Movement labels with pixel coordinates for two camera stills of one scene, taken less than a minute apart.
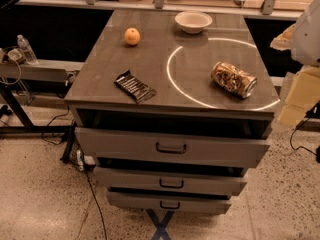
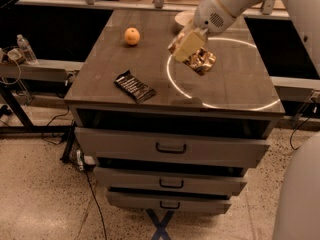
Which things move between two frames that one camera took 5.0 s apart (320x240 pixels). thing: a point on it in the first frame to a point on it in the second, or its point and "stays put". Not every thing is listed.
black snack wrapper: (135, 87) stays put
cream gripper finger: (283, 40) to (185, 31)
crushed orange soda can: (234, 79) to (201, 61)
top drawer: (171, 147) stays put
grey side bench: (43, 70) stays put
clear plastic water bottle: (29, 54) stays put
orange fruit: (132, 35) stays put
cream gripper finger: (303, 94) to (193, 43)
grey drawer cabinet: (171, 109) stays put
